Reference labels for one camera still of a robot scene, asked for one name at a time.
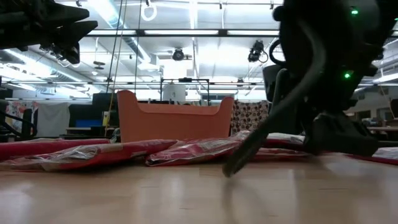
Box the floral cloth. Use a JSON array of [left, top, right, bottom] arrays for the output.
[[5, 101, 39, 125]]

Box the orange plastic basket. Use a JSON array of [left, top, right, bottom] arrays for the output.
[[117, 90, 234, 143]]

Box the black metal stand frame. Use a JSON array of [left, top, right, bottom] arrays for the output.
[[160, 77, 211, 105]]

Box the white hanging cloth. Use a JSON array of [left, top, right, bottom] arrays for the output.
[[36, 102, 71, 138]]

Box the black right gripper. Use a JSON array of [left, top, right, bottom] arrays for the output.
[[303, 67, 380, 157]]

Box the red popcorn bag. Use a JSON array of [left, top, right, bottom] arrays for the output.
[[145, 130, 251, 167], [0, 139, 178, 172], [0, 138, 110, 161], [266, 133, 307, 149], [346, 146, 398, 166], [253, 146, 312, 162]]

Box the black chair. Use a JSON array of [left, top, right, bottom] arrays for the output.
[[0, 99, 38, 142]]

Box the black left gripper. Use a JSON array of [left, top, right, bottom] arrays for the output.
[[0, 0, 99, 65]]

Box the brown dotted cloth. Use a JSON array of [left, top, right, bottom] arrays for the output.
[[230, 99, 271, 136]]

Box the black ceiling camera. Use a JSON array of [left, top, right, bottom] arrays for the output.
[[248, 39, 269, 63], [40, 43, 70, 62], [172, 47, 186, 62]]

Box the white drum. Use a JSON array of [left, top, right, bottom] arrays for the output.
[[162, 83, 187, 103]]

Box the wooden background table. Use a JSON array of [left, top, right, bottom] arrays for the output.
[[366, 125, 398, 132]]

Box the black monitor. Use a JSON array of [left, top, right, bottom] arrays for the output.
[[92, 92, 118, 113]]

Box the black overhead rig beam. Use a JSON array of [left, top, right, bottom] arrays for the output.
[[83, 29, 280, 37]]

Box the black hanging cable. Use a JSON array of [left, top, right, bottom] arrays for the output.
[[106, 0, 124, 93]]

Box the white hanging ring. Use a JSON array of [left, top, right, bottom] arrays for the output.
[[140, 2, 158, 22]]

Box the right arm cable loop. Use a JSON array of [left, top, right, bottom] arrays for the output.
[[222, 18, 327, 179]]

